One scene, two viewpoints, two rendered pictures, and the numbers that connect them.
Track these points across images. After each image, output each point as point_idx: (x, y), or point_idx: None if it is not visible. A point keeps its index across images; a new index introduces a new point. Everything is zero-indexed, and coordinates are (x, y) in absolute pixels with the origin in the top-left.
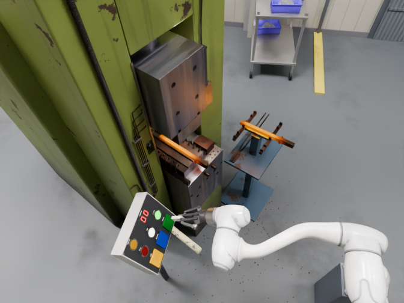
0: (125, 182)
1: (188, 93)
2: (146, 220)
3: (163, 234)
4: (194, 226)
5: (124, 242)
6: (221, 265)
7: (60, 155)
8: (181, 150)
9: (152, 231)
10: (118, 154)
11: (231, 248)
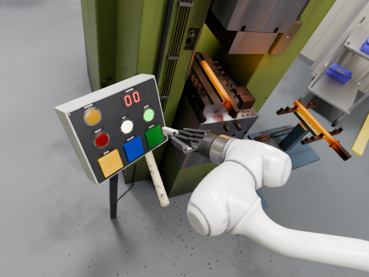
0: (137, 59)
1: None
2: (131, 106)
3: (138, 143)
4: (187, 148)
5: (82, 103)
6: (202, 216)
7: (93, 11)
8: (217, 84)
9: (128, 126)
10: (152, 1)
11: (236, 199)
